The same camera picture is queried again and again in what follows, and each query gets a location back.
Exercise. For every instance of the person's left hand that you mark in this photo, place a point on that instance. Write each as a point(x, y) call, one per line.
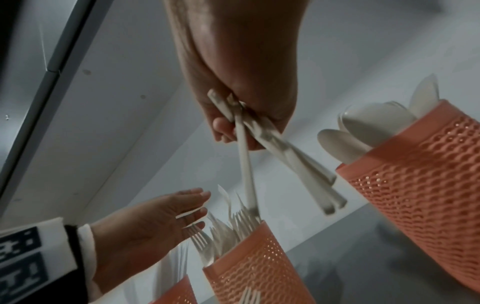
point(142, 228)

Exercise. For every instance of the person's right hand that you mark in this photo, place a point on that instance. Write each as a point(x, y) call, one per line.
point(240, 53)

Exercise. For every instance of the white plastic fork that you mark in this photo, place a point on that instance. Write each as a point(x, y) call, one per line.
point(246, 166)

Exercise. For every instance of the white plastic utensil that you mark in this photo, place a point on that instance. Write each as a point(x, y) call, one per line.
point(325, 204)
point(300, 164)
point(335, 196)

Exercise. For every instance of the person's left forearm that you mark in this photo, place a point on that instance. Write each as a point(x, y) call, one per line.
point(84, 261)

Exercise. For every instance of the bunch of white forks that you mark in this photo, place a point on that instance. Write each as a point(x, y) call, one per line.
point(225, 234)

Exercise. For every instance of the white wrist device, black markers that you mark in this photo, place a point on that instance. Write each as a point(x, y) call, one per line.
point(30, 261)

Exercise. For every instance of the bunch of white plastic spoons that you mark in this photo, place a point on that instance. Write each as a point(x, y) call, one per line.
point(371, 124)

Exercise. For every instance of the large orange mesh cutlery holder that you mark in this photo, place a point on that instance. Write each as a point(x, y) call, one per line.
point(420, 190)

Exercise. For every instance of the grey metal frame strip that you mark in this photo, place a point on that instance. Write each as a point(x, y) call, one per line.
point(48, 80)

